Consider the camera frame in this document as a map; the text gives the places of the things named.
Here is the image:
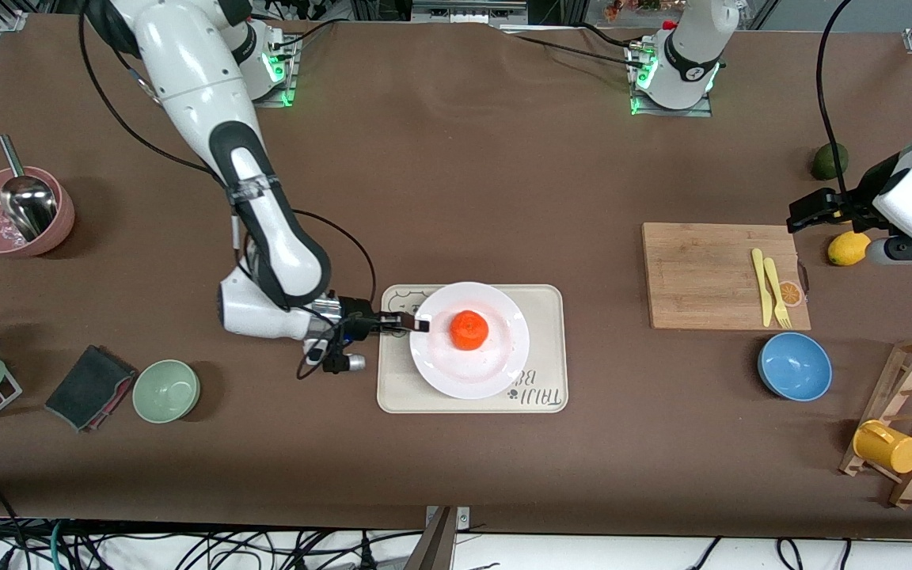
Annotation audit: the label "green cable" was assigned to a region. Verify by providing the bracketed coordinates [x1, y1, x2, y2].
[49, 519, 70, 570]

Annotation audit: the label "wooden peg rack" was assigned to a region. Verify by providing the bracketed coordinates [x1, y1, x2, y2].
[838, 335, 912, 509]

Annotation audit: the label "silver aluminium frame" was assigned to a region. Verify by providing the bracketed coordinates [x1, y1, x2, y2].
[349, 0, 583, 26]

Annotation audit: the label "short black table cable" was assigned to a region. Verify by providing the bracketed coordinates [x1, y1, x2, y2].
[270, 17, 342, 50]

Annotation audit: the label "dark grey folded cloth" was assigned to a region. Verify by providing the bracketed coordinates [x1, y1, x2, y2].
[44, 344, 139, 433]

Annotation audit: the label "cream tray with bear print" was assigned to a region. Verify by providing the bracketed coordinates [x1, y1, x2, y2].
[377, 284, 569, 415]

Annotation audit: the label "bamboo cutting board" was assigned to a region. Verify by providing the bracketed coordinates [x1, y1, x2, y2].
[642, 222, 812, 331]

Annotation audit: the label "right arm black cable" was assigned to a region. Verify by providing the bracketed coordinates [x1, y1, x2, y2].
[78, 8, 378, 317]

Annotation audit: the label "metal ladle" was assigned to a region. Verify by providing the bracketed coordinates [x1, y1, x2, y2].
[0, 135, 59, 243]

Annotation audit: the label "yellow lemon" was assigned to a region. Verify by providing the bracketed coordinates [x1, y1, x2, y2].
[827, 230, 873, 267]

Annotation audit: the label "pale green bowl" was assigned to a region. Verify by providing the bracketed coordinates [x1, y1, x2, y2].
[132, 359, 201, 424]

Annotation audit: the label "yellow cup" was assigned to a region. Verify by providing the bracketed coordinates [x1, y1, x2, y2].
[853, 420, 912, 475]

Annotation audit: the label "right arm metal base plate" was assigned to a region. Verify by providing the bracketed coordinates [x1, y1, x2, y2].
[250, 32, 299, 108]

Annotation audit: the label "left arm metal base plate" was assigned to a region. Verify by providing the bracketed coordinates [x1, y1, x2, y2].
[630, 40, 714, 118]

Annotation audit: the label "silver table edge bracket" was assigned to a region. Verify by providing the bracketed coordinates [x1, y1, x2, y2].
[424, 505, 471, 531]

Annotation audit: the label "yellow plastic knife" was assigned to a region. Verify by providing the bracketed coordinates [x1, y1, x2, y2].
[751, 248, 773, 328]

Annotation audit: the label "pink folded cloth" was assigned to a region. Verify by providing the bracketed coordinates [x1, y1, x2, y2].
[82, 372, 139, 433]

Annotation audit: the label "green avocado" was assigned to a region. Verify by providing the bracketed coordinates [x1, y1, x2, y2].
[811, 142, 849, 181]

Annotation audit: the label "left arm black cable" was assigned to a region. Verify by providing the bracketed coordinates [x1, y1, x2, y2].
[815, 0, 854, 203]

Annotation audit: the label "long black table cable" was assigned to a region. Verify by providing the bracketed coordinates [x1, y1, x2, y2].
[496, 22, 647, 68]

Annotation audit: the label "white round plate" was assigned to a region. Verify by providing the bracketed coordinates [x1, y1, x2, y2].
[409, 282, 530, 401]

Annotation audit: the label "blue bowl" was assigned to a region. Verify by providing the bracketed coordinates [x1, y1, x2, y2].
[758, 332, 834, 402]

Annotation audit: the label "yellow plastic fork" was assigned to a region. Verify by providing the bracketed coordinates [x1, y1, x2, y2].
[763, 256, 792, 329]

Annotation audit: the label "orange mandarin fruit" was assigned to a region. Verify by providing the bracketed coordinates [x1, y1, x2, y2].
[450, 310, 490, 351]

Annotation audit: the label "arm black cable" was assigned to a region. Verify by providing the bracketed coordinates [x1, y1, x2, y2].
[78, 8, 378, 317]
[815, 0, 854, 203]

